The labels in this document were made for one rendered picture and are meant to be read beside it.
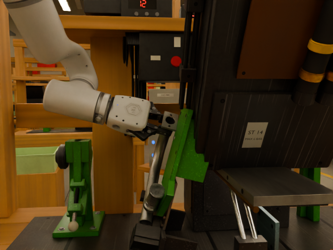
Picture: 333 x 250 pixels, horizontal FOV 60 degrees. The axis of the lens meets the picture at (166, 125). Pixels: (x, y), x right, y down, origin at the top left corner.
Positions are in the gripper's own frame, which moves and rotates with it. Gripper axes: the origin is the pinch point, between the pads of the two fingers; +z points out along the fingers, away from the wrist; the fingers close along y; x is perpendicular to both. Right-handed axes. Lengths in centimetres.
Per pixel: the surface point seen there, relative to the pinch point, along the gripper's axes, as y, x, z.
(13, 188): -7, 48, -44
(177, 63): 22.8, -3.2, 0.0
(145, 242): -28.3, 8.6, 1.1
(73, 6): 851, 533, -304
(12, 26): 746, 603, -474
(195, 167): -13.2, -3.7, 8.1
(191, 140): -8.9, -7.8, 5.3
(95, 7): 32.7, -7.3, -28.9
